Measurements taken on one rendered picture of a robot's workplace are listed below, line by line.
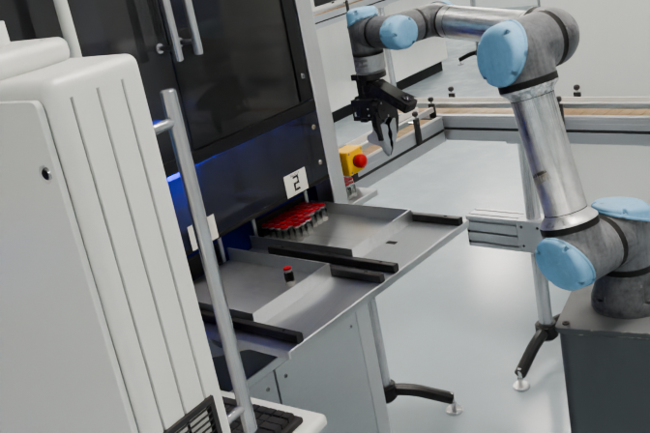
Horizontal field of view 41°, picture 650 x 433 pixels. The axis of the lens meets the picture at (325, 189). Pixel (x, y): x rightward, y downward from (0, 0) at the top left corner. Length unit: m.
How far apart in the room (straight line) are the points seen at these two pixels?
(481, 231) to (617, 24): 0.90
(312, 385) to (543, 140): 1.08
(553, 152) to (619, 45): 1.71
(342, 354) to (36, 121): 1.55
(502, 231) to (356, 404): 0.88
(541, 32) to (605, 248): 0.43
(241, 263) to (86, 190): 1.07
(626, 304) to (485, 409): 1.28
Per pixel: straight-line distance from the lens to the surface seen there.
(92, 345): 1.31
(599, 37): 3.42
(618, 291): 1.90
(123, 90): 1.26
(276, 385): 2.36
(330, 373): 2.53
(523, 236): 3.11
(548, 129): 1.72
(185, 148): 1.34
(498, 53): 1.69
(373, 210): 2.35
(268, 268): 2.17
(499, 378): 3.25
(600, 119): 2.81
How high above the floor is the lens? 1.70
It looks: 18 degrees down
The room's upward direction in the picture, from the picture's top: 11 degrees counter-clockwise
